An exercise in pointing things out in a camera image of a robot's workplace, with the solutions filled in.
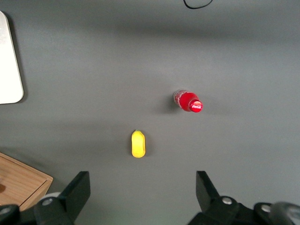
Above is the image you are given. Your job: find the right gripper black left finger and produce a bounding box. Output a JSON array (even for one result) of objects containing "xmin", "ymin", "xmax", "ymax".
[{"xmin": 34, "ymin": 171, "xmax": 91, "ymax": 225}]

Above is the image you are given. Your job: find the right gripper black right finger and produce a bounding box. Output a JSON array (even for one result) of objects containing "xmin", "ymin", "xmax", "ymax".
[{"xmin": 187, "ymin": 170, "xmax": 240, "ymax": 225}]

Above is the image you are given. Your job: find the cream plastic tray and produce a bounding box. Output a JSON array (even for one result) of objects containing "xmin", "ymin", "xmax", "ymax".
[{"xmin": 0, "ymin": 10, "xmax": 24, "ymax": 105}]

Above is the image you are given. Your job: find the wooden drawer cabinet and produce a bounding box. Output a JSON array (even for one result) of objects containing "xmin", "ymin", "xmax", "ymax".
[{"xmin": 0, "ymin": 151, "xmax": 54, "ymax": 212}]

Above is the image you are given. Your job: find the yellow lemon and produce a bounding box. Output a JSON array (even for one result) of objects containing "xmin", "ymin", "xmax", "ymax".
[{"xmin": 131, "ymin": 129, "xmax": 147, "ymax": 158}]

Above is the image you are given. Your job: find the red cola bottle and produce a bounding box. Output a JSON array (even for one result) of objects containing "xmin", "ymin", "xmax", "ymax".
[{"xmin": 173, "ymin": 89, "xmax": 204, "ymax": 114}]

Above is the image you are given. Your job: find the thin black table cable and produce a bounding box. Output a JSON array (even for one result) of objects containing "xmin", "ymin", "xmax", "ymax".
[{"xmin": 183, "ymin": 0, "xmax": 214, "ymax": 10}]

